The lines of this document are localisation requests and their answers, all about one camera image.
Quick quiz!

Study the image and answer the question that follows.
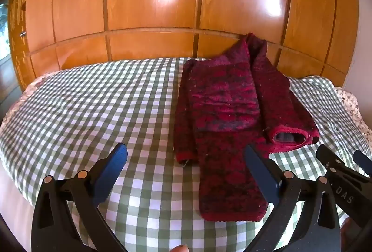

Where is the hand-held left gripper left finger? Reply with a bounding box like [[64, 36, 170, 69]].
[[31, 142, 128, 252]]

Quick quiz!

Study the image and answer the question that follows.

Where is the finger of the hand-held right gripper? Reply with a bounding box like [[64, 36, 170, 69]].
[[353, 150, 372, 178], [316, 144, 372, 223]]

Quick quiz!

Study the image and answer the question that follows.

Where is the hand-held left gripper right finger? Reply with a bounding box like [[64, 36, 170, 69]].
[[244, 144, 340, 252]]

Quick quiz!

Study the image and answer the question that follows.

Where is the dark red patterned sweater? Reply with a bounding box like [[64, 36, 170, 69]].
[[173, 33, 320, 222]]

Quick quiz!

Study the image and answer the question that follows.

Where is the green white checkered bed sheet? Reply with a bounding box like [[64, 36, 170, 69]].
[[0, 57, 372, 252]]

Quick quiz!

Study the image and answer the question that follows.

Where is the wooden wardrobe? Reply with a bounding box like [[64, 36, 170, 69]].
[[7, 0, 361, 92]]

